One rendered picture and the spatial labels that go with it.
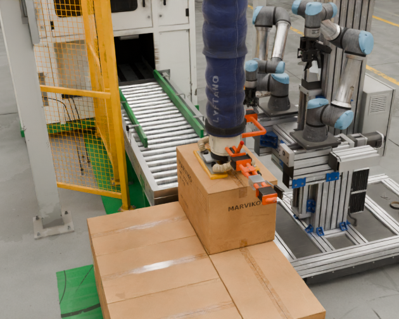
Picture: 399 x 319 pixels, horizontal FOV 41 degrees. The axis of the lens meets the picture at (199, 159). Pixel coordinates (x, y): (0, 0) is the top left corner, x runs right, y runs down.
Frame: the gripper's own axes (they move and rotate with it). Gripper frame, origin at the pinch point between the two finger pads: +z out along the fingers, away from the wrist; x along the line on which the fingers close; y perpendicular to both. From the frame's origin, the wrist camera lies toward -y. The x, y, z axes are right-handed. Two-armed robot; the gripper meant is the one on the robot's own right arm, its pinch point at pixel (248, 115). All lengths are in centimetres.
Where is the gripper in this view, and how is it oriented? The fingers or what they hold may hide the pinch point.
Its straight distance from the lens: 335.8
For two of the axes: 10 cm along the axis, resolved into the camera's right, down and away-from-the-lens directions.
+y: 2.9, 4.3, -8.5
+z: 0.2, 8.9, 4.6
